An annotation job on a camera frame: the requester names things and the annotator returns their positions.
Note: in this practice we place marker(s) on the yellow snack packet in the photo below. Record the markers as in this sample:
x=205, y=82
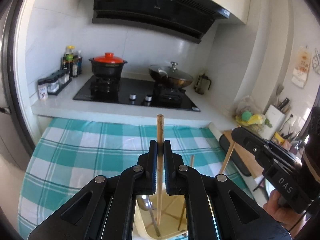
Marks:
x=277, y=139

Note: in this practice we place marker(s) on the cream utensil holder box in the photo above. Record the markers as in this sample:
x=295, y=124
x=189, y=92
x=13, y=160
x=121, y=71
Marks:
x=173, y=223

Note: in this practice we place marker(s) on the black clay pot red lid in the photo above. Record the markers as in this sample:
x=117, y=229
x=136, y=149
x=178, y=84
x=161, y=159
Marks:
x=107, y=66

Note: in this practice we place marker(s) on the dark glass french press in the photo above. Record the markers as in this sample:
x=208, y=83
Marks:
x=203, y=84

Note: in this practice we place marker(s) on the sauce bottles group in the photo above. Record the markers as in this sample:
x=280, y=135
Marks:
x=72, y=61

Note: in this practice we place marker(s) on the black mat under board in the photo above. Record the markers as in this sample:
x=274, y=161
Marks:
x=225, y=144

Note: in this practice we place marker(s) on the wire trivet on wall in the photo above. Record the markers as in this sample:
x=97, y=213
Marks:
x=316, y=62

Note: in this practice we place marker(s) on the steel spoon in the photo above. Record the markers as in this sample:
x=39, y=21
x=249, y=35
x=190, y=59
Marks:
x=145, y=204

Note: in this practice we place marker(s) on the wooden cutting board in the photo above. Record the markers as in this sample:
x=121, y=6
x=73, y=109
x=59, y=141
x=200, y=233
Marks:
x=249, y=160

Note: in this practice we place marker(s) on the spice jar rack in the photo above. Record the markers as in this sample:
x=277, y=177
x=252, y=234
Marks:
x=58, y=81

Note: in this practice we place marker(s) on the black range hood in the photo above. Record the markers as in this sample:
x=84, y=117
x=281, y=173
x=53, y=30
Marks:
x=186, y=19

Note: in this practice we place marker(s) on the wall calendar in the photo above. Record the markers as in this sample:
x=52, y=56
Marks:
x=301, y=67

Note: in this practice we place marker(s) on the white spice jar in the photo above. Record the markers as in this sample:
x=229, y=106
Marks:
x=42, y=89

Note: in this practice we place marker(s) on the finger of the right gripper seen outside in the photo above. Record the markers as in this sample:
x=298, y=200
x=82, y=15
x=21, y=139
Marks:
x=249, y=141

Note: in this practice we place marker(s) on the grey double-door refrigerator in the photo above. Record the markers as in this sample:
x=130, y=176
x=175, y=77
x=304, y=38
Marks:
x=16, y=143

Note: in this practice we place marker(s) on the person right hand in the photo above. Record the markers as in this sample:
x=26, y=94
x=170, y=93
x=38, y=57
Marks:
x=290, y=220

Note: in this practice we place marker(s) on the plastic bag with produce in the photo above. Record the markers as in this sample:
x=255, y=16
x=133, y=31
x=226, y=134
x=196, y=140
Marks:
x=248, y=115

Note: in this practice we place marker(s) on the white knife block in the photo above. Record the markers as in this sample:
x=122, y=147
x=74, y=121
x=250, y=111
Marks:
x=276, y=118

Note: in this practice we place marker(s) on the teal white plaid tablecloth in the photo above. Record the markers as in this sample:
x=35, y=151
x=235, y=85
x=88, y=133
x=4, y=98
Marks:
x=72, y=152

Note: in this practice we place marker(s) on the black gas stove top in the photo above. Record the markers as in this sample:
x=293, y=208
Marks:
x=128, y=91

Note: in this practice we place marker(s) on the wooden chopstick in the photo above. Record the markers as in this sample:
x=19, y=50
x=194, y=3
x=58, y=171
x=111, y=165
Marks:
x=192, y=161
x=227, y=157
x=160, y=161
x=181, y=216

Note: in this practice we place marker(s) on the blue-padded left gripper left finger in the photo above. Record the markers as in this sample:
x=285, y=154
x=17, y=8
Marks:
x=105, y=207

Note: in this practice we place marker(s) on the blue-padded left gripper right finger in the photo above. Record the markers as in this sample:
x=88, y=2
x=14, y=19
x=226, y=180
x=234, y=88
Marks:
x=216, y=208

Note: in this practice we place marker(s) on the wok with glass lid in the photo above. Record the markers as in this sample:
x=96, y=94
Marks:
x=170, y=75

